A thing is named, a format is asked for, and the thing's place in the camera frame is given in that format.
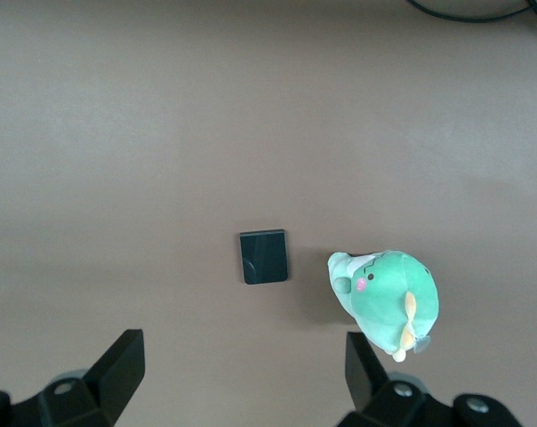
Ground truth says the black phone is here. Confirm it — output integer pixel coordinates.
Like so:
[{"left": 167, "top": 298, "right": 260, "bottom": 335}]
[{"left": 239, "top": 229, "right": 291, "bottom": 286}]

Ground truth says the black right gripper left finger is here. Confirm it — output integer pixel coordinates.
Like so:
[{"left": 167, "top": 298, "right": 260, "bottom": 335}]
[{"left": 32, "top": 328, "right": 146, "bottom": 427}]

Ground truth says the green dinosaur plush toy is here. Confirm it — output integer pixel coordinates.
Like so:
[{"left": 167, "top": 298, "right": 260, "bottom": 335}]
[{"left": 326, "top": 249, "right": 441, "bottom": 364}]

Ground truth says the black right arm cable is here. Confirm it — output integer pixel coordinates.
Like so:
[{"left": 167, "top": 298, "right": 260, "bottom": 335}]
[{"left": 404, "top": 0, "right": 537, "bottom": 24}]

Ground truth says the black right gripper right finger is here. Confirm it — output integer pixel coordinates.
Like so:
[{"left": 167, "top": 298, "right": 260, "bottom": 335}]
[{"left": 338, "top": 331, "right": 453, "bottom": 427}]

